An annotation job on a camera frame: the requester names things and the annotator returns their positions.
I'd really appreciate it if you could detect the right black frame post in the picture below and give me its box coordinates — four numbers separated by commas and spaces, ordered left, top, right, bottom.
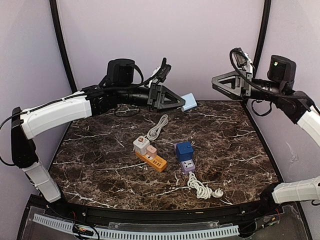
253, 0, 272, 70

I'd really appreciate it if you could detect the pink wall charger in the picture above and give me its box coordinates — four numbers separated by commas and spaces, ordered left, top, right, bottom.
146, 145, 157, 158

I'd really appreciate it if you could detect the orange power strip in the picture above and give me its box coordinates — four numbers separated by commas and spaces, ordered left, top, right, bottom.
135, 150, 167, 172

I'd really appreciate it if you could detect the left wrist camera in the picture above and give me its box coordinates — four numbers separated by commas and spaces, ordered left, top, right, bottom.
147, 57, 172, 88

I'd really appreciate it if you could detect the small circuit board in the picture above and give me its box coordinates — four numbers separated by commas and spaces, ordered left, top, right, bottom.
72, 224, 94, 237

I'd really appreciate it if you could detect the black front rail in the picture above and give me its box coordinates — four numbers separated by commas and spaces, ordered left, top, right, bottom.
52, 200, 276, 225

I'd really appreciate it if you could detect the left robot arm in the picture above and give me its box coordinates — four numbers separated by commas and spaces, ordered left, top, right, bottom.
6, 58, 186, 218

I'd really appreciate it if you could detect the white cord of orange strip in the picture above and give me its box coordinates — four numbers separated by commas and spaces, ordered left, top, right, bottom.
146, 114, 169, 142

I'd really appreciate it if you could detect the white cord of purple strip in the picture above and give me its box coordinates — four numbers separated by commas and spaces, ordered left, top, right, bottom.
186, 172, 225, 201

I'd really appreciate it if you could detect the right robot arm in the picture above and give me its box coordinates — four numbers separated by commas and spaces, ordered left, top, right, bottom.
211, 48, 320, 217

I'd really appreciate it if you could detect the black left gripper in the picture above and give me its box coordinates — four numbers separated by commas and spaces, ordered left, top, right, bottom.
115, 82, 185, 113

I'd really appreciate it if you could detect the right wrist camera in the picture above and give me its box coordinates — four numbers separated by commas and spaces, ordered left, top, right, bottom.
230, 47, 255, 76

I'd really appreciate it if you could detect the left black frame post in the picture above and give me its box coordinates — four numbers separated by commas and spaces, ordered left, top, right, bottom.
49, 0, 78, 93

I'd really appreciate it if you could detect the black frame post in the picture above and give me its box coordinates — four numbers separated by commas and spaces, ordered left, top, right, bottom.
49, 0, 78, 93
253, 0, 272, 70

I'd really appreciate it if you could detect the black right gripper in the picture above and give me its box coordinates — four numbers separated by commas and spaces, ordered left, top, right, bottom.
212, 69, 285, 103

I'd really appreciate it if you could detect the purple power strip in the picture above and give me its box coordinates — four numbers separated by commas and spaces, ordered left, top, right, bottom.
174, 143, 196, 175

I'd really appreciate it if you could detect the white cube socket adapter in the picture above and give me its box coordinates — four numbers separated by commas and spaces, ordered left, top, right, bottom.
133, 135, 150, 156

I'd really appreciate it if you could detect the blue cube socket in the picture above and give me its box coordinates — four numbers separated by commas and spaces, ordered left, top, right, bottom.
175, 141, 194, 162

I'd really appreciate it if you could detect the white slotted cable duct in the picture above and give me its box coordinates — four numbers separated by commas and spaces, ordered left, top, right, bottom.
32, 213, 240, 240

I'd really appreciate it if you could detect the light blue wall charger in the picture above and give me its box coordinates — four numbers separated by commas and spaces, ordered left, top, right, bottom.
181, 92, 198, 112

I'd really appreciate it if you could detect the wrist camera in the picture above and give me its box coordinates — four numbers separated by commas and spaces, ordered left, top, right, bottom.
230, 47, 255, 76
147, 57, 172, 88

